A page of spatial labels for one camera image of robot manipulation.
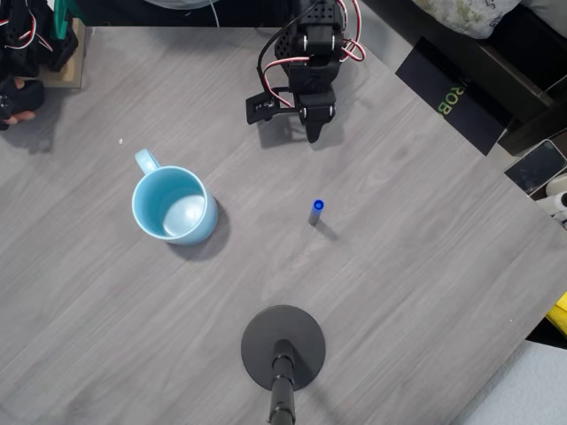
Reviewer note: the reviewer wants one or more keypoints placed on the blue marker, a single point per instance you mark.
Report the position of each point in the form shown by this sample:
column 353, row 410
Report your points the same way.
column 318, row 205

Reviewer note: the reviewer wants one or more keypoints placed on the light blue mug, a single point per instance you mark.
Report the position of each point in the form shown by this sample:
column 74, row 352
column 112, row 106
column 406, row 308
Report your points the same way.
column 146, row 208

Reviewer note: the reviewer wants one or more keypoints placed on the person's hand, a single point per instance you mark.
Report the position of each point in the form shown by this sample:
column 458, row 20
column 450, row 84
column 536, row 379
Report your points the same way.
column 22, row 118

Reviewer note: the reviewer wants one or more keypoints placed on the black box with green letters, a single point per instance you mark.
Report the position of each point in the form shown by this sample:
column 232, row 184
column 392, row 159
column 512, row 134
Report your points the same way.
column 443, row 75

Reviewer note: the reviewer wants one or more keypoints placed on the white round object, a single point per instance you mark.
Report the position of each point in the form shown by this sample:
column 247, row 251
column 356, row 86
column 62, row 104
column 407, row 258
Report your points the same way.
column 177, row 3

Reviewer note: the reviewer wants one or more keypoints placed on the patterned white pillow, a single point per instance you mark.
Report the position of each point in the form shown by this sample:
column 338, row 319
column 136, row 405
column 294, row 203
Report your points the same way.
column 469, row 17

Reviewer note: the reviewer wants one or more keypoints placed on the black furniture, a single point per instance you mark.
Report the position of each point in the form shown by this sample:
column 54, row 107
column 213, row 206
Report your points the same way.
column 522, row 57

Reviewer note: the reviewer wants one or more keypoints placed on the smartphone with dark screen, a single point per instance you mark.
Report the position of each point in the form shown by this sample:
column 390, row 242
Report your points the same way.
column 536, row 168

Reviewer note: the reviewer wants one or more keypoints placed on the wooden base board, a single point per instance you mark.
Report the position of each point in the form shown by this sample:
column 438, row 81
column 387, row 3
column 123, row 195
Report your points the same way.
column 77, row 66

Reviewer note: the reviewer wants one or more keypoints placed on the white device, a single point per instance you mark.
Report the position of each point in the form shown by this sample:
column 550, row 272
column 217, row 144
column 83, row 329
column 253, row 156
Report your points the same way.
column 556, row 186

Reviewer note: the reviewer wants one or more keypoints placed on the green printed clamp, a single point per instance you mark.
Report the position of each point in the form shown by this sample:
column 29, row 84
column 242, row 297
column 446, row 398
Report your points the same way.
column 59, row 26

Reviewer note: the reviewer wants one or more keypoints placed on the yellow object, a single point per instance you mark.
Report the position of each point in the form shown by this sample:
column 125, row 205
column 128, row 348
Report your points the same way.
column 560, row 312

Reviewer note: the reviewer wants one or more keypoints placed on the light grey fabric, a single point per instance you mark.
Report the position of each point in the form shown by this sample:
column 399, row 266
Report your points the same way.
column 531, row 389

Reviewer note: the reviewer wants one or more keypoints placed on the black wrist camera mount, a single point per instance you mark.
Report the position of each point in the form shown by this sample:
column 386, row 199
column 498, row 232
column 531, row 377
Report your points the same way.
column 259, row 108

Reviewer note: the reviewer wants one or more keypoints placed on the black round-base camera stand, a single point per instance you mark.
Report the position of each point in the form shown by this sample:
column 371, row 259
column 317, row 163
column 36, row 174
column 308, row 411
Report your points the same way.
column 266, row 336

